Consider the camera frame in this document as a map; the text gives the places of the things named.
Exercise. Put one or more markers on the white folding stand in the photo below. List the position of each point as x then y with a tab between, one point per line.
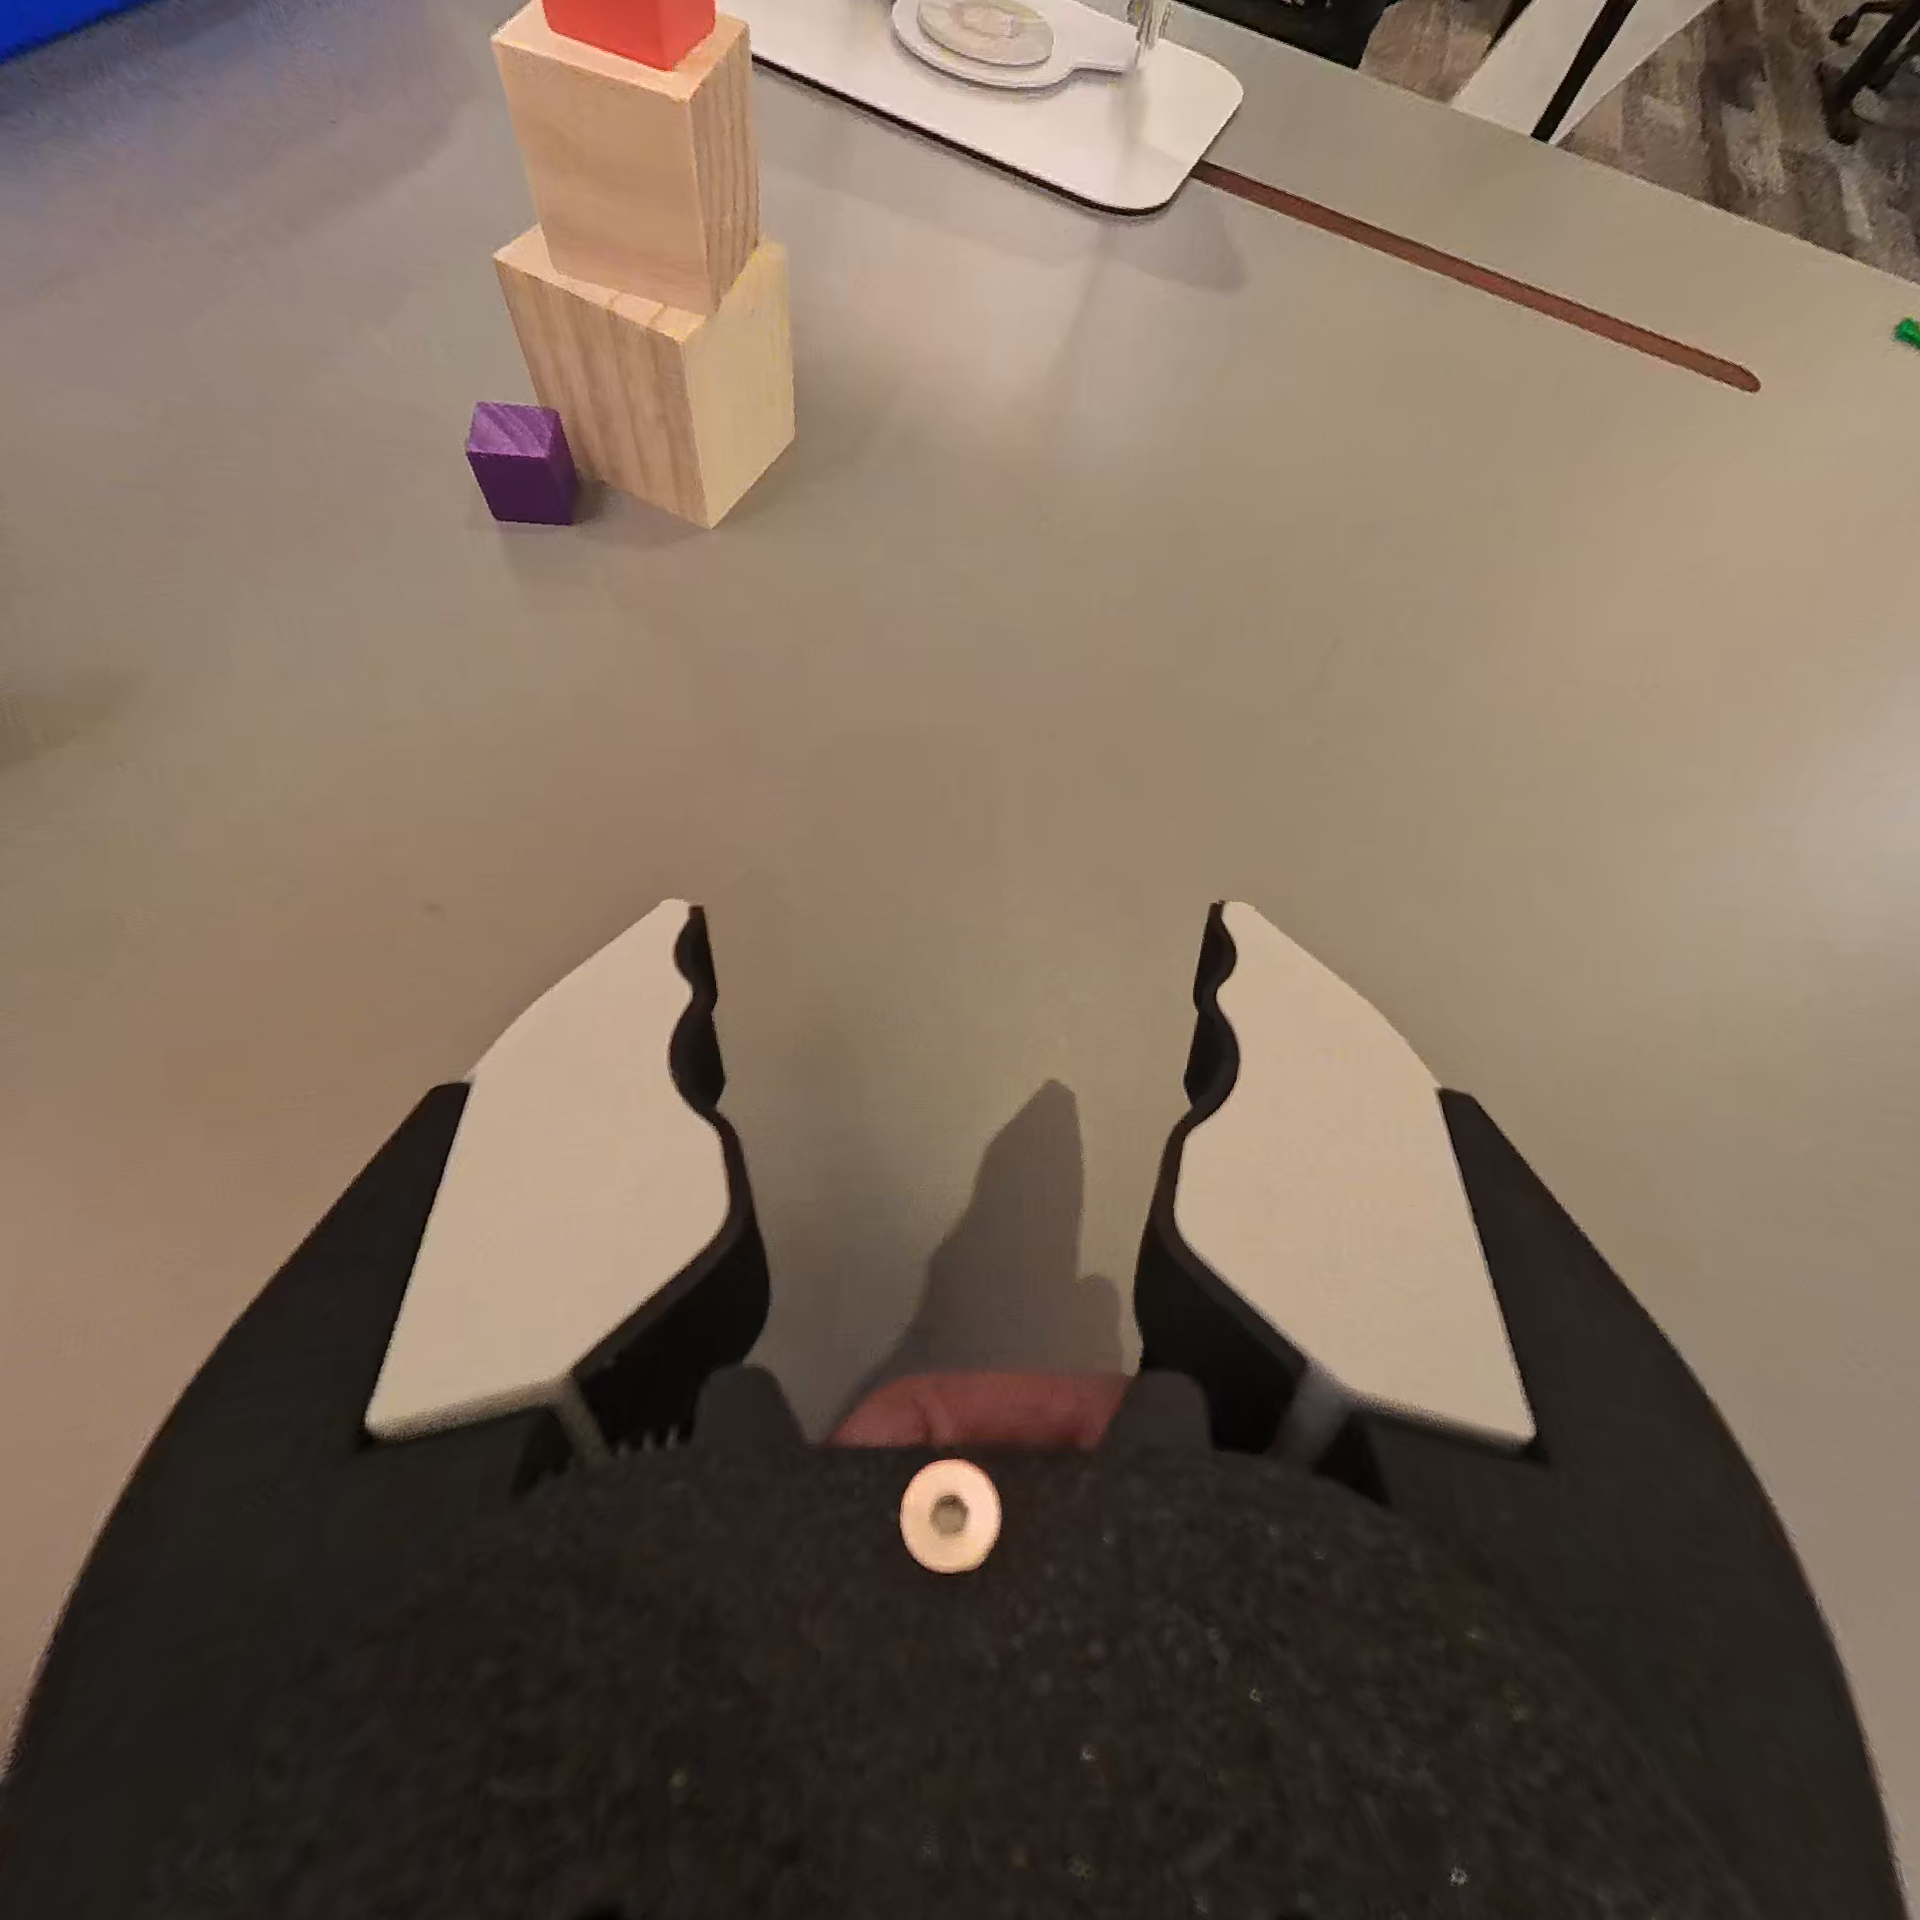
1020	105

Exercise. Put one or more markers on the purple wooden cube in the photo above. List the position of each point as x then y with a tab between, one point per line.
524	469

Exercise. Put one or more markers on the medium wooden cube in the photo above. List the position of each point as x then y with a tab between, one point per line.
625	164

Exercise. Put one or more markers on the large wooden cube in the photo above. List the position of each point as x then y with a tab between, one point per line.
645	391

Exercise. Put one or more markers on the red wooden cube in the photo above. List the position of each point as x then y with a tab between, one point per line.
636	29

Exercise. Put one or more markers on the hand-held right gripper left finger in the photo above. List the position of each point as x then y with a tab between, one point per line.
555	1201

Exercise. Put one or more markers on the white slanted panel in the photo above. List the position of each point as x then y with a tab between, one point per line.
1546	56

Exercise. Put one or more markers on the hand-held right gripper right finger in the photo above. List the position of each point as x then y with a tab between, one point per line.
1352	1201

